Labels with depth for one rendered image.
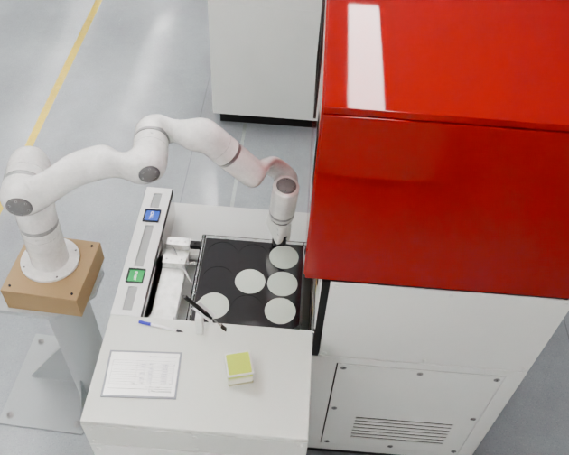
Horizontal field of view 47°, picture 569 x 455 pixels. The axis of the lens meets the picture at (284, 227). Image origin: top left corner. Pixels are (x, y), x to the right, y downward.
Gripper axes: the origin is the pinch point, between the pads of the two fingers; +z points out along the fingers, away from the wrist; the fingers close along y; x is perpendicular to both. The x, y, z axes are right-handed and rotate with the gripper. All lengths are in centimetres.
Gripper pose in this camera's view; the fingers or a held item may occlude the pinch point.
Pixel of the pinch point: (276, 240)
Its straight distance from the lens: 226.5
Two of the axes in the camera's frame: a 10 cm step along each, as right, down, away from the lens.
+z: -1.0, 5.5, 8.3
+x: 9.1, -2.8, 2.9
